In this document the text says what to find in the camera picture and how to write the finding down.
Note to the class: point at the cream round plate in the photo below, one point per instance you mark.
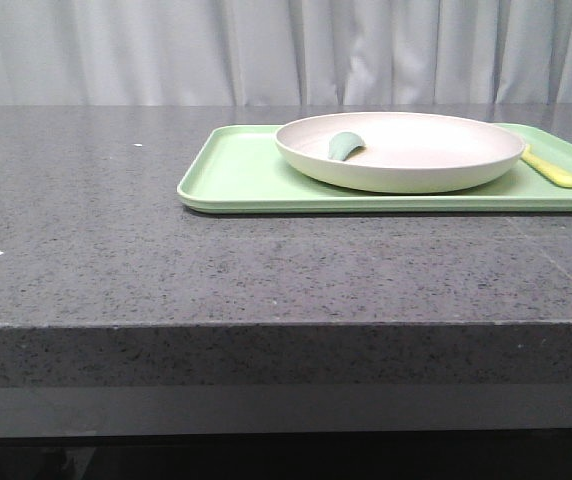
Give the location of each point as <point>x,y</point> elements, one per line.
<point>404,153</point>

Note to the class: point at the yellow plastic fork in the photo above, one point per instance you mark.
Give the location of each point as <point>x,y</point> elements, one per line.
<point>555,174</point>

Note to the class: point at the light green plastic tray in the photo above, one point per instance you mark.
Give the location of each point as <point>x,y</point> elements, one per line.
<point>240,171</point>

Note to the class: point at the dark green spoon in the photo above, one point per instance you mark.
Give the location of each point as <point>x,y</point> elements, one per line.
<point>343,144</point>

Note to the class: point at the white curtain backdrop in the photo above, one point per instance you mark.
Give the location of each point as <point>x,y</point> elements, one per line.
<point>240,53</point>

